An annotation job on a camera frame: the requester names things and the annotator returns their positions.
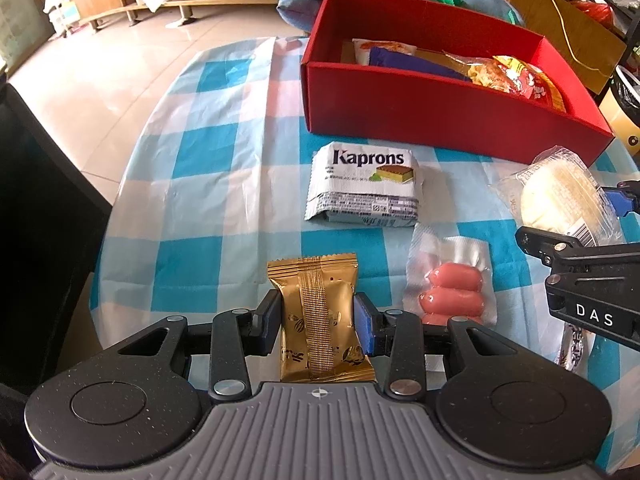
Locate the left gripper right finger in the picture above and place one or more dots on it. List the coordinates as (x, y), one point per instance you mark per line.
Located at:
(377, 329)

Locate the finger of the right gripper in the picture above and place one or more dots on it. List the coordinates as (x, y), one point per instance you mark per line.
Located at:
(624, 197)

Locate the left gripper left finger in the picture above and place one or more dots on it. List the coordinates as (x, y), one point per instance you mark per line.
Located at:
(240, 331)

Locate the gold foil snack packet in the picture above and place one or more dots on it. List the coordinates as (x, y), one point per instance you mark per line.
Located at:
(319, 341)

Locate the round rice cracker pack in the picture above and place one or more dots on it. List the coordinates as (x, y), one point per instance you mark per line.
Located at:
(557, 193)

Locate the pink sausages vacuum pack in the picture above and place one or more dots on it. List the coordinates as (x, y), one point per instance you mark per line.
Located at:
(447, 277)

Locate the white Kaprons wafer pack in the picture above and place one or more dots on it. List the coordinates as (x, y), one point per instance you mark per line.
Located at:
(364, 184)

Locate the yellow corn puffs bag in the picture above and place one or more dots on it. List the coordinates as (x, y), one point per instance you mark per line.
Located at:
(489, 72)

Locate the purple snack packet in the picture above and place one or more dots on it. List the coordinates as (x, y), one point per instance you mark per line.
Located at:
(418, 65)

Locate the red Trolli candy packet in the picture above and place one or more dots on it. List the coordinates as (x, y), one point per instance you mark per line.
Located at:
(536, 86)

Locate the white spicy strips snack bag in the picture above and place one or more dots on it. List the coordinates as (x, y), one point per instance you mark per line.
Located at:
(369, 52)

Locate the yellow trash bin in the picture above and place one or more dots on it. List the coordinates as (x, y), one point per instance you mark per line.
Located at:
(621, 108)

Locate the blue white checkered tablecloth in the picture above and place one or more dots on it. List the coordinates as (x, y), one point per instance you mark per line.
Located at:
(217, 185)

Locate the red cardboard box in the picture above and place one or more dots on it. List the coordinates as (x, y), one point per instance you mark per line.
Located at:
(346, 99)

